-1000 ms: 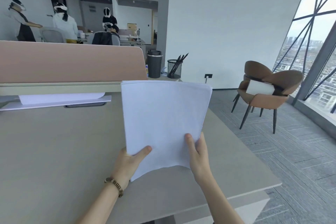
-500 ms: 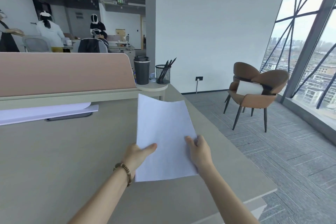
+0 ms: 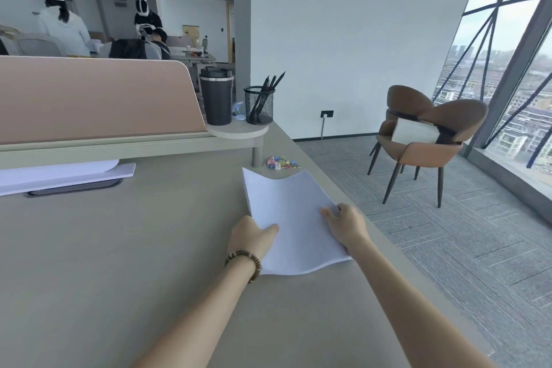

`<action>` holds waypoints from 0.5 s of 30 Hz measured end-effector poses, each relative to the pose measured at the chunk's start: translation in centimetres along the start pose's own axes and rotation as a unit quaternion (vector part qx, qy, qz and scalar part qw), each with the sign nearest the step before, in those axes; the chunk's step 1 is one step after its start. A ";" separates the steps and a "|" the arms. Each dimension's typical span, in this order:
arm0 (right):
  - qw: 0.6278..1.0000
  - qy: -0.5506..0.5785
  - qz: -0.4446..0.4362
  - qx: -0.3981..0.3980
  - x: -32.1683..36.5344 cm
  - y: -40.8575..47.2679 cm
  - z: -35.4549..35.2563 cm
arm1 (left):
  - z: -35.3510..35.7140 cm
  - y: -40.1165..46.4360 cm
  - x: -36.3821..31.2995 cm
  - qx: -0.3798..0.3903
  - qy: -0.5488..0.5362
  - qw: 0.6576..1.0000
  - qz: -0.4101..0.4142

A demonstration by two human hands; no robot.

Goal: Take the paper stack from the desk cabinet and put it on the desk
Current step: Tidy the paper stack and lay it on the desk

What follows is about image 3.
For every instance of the person's right hand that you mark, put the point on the person's right hand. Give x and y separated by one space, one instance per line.
351 225

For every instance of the person's left hand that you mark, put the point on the person's left hand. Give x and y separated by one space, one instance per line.
250 238

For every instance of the stack of white paper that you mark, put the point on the stack of white paper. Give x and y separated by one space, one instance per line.
297 208

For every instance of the person's right forearm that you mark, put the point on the person's right forearm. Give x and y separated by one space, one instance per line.
414 307

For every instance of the person's left forearm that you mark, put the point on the person's left forearm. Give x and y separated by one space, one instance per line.
189 324

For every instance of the pile of colourful clips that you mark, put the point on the pile of colourful clips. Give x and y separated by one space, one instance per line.
280 163

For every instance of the brown chair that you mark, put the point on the brown chair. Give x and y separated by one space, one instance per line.
405 98
431 156

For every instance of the white cushion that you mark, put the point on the white cushion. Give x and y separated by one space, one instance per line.
414 130

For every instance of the small white object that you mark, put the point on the small white object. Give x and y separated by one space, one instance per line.
238 112

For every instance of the black mesh pen holder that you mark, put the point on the black mesh pen holder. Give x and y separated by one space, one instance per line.
261 107

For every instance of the black tumbler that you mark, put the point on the black tumbler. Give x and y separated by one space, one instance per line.
216 98

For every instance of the grey table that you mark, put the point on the grey table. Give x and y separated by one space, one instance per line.
108 273

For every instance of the beige desk shelf riser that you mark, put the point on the beige desk shelf riser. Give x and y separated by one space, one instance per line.
129 150

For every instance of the black pen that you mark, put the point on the black pen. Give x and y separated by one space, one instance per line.
280 78
264 83
271 83

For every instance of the pink desk divider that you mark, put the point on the pink desk divider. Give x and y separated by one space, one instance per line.
95 100

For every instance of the curled white paper sheets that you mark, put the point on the curled white paper sheets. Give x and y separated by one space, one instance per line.
51 173

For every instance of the black jacket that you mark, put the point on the black jacket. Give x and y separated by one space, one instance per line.
127 49

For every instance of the grey office chair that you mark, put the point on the grey office chair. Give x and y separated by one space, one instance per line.
39 45

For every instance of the black wall socket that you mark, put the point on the black wall socket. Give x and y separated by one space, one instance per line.
327 113

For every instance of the dark window frame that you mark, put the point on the dark window frame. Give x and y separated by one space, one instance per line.
509 79

